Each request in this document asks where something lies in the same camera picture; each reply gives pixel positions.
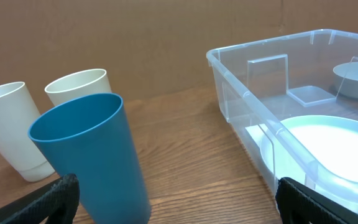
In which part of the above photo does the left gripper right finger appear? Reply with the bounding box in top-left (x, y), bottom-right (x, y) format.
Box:
top-left (275, 177), bottom-right (358, 224)

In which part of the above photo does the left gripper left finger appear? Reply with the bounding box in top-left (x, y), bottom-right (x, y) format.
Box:
top-left (0, 174), bottom-right (80, 224)

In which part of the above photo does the grey plate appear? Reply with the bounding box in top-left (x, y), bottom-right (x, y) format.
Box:
top-left (260, 115), bottom-right (358, 213)

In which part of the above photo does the blue cup near bin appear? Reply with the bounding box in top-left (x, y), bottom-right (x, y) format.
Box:
top-left (28, 93), bottom-right (151, 223)

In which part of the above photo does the white label in bin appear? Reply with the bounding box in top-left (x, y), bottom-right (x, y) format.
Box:
top-left (245, 124), bottom-right (268, 145)

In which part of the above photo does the cream cup far left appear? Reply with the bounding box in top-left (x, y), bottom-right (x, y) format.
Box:
top-left (0, 82), bottom-right (55, 182)

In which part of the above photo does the clear plastic storage bin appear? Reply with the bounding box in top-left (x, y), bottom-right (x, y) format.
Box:
top-left (206, 29), bottom-right (358, 215)

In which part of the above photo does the cream cup near bin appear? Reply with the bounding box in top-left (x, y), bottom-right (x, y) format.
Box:
top-left (44, 68), bottom-right (111, 106)

